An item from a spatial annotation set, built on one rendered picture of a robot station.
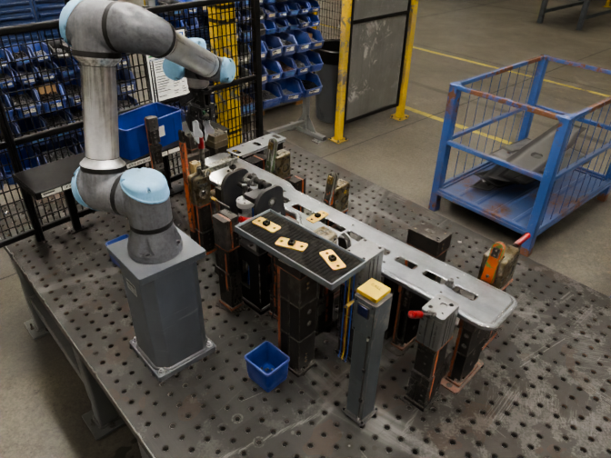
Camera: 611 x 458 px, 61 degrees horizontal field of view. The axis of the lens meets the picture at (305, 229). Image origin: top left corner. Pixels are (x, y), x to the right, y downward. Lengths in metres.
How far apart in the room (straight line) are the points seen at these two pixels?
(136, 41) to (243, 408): 1.03
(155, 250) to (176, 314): 0.23
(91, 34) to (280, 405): 1.11
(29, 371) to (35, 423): 0.33
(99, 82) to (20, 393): 1.77
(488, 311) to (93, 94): 1.19
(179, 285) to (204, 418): 0.38
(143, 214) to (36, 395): 1.54
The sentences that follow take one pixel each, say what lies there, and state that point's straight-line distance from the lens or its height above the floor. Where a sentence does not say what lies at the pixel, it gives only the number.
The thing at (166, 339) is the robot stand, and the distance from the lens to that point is 1.61.
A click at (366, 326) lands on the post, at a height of 1.07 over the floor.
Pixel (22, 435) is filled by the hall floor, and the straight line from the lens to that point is 2.65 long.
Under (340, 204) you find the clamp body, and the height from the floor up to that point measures 0.97.
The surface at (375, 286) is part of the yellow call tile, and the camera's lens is 1.27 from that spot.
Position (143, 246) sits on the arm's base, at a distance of 1.46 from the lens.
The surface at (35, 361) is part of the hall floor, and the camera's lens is 2.94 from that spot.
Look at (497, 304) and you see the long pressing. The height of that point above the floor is 1.00.
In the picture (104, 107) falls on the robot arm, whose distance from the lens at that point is 1.43.
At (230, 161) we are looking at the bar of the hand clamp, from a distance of 2.06.
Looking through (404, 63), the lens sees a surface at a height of 0.57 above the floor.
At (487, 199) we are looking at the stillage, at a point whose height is 0.16.
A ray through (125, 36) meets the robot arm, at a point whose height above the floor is 1.67.
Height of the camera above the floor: 1.96
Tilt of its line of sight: 33 degrees down
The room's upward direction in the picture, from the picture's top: 1 degrees clockwise
